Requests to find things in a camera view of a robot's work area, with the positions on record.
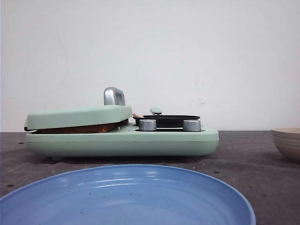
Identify black frying pan green handle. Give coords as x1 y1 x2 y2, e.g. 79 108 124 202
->
133 107 200 128

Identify silver left knob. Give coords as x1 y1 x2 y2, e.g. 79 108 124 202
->
139 119 157 131

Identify blue plate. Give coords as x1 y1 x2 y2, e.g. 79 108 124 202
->
0 165 256 225

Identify silver right knob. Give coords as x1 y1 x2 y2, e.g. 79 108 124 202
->
183 120 202 132

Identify silver knob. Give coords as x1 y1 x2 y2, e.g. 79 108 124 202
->
183 120 202 132
139 119 157 131

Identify beige ceramic bowl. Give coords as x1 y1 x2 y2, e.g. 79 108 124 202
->
271 127 300 162

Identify pink shrimp pieces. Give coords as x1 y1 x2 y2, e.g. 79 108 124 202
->
132 113 144 118

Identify mint green breakfast maker base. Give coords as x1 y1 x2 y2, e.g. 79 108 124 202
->
26 123 219 158

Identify mint green breakfast maker lid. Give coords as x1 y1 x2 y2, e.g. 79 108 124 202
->
24 87 132 131

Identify white bread slice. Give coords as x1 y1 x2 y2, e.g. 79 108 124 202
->
35 123 117 134

